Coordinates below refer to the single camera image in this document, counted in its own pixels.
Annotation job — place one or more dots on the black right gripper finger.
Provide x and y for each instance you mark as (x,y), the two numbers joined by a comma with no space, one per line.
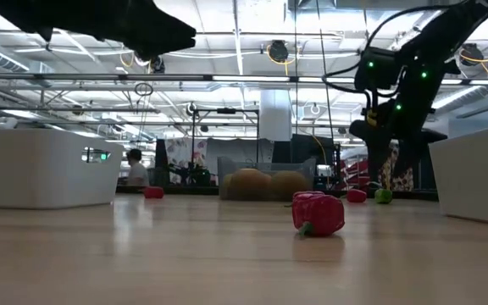
(407,152)
(377,161)

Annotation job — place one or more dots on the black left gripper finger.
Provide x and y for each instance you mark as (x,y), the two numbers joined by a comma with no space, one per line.
(168,46)
(168,25)

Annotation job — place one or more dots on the green bell pepper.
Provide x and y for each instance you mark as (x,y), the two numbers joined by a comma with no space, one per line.
(383,195)

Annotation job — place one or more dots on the orange mango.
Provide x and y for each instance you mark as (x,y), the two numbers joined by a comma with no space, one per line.
(288,184)
(248,184)

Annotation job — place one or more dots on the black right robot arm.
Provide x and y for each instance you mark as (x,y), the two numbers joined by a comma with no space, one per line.
(460,25)

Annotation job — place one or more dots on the patterned hanging cloth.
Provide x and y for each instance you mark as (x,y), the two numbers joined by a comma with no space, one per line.
(403,182)

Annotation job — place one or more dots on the black computer case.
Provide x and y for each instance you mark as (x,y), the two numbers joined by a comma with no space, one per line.
(307,148)

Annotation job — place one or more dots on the white plastic basket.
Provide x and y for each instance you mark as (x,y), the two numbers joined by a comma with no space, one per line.
(477,178)
(36,169)

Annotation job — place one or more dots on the white building column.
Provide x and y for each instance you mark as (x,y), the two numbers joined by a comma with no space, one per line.
(275,114)

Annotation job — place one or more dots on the grey translucent plastic basket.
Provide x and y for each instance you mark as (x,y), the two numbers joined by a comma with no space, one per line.
(265,165)

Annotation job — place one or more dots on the person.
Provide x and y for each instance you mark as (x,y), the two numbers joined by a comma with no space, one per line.
(138,173)

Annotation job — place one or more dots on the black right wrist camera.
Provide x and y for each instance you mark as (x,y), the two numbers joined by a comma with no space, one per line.
(377,70)

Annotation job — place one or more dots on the black metal stand frame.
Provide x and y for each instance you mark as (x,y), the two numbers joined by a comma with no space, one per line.
(226,111)

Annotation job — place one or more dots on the black aluminium table frame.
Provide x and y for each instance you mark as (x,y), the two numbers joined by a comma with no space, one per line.
(184,190)

